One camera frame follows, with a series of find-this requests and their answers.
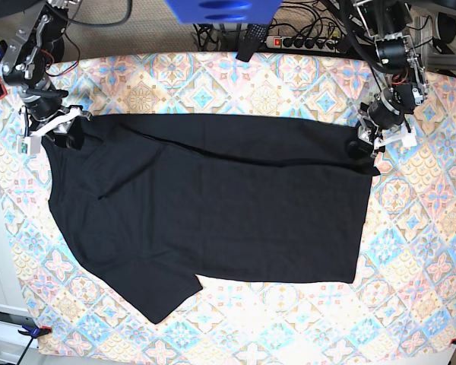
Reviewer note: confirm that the bottom left blue clamp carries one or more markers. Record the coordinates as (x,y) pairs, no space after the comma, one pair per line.
(33,333)

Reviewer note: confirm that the black T-shirt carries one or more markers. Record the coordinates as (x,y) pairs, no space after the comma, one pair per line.
(152,202)

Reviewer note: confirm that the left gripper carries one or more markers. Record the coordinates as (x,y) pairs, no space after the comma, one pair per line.
(382,114)

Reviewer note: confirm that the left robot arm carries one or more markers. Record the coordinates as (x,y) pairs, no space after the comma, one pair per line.
(377,30)

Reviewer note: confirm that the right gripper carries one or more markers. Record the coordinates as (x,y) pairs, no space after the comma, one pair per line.
(45,107)

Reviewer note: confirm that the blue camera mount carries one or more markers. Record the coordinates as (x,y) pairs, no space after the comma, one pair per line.
(224,11)

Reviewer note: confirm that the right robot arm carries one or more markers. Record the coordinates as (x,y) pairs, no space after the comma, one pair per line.
(24,64)

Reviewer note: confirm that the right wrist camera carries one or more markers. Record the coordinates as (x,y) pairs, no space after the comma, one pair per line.
(29,146)

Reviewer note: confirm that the black remote control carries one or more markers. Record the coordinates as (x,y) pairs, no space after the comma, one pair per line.
(255,35)

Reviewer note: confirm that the white power strip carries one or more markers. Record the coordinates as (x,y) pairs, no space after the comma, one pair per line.
(302,43)

